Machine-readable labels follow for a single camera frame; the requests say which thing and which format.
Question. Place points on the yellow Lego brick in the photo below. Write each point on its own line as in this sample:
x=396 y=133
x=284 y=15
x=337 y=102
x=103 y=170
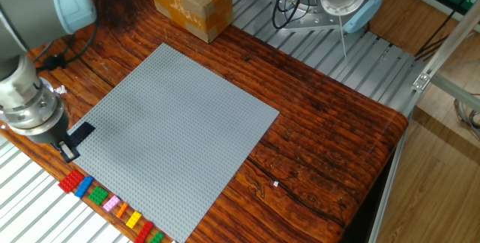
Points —
x=134 y=219

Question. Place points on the white zip tie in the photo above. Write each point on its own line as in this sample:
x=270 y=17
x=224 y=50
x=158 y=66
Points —
x=342 y=36

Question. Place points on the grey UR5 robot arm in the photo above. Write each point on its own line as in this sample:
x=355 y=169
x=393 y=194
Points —
x=33 y=10

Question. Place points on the blue Lego brick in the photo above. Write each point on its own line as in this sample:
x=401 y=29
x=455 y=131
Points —
x=83 y=187

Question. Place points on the black Lego plate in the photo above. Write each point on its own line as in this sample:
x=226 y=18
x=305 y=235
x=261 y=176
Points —
x=83 y=132

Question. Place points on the thin orange Lego brick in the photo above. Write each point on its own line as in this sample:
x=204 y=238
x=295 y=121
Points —
x=122 y=210

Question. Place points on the large grey Lego baseplate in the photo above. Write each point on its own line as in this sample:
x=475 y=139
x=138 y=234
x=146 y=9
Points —
x=172 y=141

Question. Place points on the small green Lego brick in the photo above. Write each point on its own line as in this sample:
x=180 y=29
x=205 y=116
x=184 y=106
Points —
x=157 y=237

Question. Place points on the taped cardboard box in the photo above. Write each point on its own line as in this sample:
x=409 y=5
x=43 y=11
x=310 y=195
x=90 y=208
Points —
x=195 y=3

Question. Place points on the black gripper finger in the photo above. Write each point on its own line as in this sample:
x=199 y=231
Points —
x=70 y=151
x=62 y=153

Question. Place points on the aluminium frame strut with bracket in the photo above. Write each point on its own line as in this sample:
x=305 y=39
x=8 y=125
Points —
x=450 y=44

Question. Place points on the wide red Lego plate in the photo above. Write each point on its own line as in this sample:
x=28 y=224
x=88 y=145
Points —
x=71 y=181

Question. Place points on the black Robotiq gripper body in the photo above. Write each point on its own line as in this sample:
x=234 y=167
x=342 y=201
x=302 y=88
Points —
x=52 y=132

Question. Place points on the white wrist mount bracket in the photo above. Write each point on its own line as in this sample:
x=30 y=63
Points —
x=17 y=87

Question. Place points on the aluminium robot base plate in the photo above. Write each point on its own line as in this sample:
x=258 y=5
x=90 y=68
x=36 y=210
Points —
x=303 y=21

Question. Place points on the crumpled white paper scrap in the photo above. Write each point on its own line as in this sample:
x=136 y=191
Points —
x=60 y=90

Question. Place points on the wood-grain table cover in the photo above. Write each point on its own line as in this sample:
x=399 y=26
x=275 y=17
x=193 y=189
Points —
x=318 y=130

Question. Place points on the square green Lego plate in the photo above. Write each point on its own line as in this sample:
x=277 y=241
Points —
x=98 y=195

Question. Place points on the long red Lego brick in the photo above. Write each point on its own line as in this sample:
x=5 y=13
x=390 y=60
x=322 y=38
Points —
x=144 y=232

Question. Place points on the pink Lego brick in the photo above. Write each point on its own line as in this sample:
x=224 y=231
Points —
x=111 y=203

